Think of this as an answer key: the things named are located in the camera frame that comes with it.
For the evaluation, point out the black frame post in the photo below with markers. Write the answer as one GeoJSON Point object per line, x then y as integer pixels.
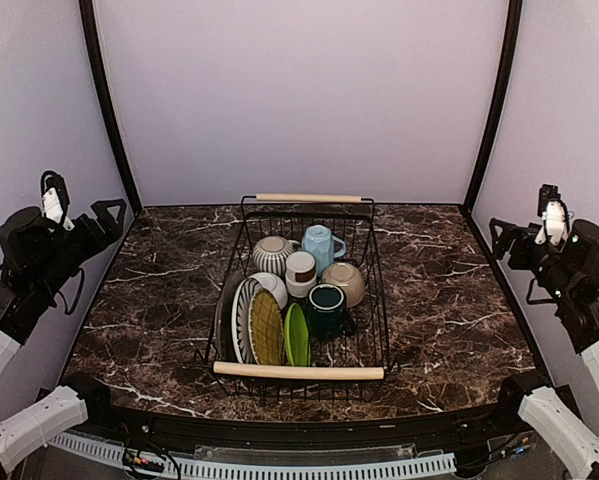
{"type": "Point", "coordinates": [107, 109]}
{"type": "Point", "coordinates": [505, 64]}

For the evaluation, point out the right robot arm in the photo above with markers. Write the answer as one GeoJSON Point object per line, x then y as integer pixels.
{"type": "Point", "coordinates": [564, 274]}

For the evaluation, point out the white ceramic bowl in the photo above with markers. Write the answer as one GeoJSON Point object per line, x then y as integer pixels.
{"type": "Point", "coordinates": [275, 285]}

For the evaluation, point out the black left frame post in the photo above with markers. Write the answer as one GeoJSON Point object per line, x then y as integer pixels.
{"type": "Point", "coordinates": [107, 109]}

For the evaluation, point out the grey patterned glass plate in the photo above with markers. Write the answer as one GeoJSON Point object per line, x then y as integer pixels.
{"type": "Point", "coordinates": [223, 315]}

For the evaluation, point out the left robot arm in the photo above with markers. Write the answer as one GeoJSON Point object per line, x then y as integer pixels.
{"type": "Point", "coordinates": [39, 256]}

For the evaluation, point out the black right frame post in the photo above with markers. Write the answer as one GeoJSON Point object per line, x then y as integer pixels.
{"type": "Point", "coordinates": [505, 64]}

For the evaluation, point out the dark green mug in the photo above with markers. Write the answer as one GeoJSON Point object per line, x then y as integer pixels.
{"type": "Point", "coordinates": [327, 314]}

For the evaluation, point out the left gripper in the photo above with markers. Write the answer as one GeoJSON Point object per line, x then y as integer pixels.
{"type": "Point", "coordinates": [113, 229]}

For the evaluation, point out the beige ceramic bowl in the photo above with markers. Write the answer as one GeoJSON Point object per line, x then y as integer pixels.
{"type": "Point", "coordinates": [347, 277]}

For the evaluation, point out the black front table rail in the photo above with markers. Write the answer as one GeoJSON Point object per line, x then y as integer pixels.
{"type": "Point", "coordinates": [459, 429]}

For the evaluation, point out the white black striped plate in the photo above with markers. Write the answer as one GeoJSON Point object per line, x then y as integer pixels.
{"type": "Point", "coordinates": [240, 320]}

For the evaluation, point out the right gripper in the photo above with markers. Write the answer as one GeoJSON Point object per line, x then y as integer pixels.
{"type": "Point", "coordinates": [510, 232]}

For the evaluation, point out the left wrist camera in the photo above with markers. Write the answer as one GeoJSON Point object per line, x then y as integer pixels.
{"type": "Point", "coordinates": [55, 199]}

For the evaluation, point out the green plate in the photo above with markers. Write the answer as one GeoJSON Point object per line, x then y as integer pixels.
{"type": "Point", "coordinates": [296, 337]}

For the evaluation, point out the white slotted cable duct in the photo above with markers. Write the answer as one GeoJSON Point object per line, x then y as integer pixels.
{"type": "Point", "coordinates": [220, 463]}

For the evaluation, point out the light blue faceted mug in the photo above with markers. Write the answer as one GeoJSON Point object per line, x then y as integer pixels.
{"type": "Point", "coordinates": [323, 245]}

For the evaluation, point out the black wire dish rack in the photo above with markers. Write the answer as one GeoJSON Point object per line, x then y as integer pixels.
{"type": "Point", "coordinates": [341, 366]}

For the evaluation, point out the yellow waffle pattern plate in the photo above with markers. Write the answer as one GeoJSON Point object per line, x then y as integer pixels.
{"type": "Point", "coordinates": [265, 328]}

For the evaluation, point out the white cup brown band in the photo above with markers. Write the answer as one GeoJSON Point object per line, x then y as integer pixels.
{"type": "Point", "coordinates": [300, 275]}

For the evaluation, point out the striped grey white bowl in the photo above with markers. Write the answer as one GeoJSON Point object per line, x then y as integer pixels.
{"type": "Point", "coordinates": [270, 254]}

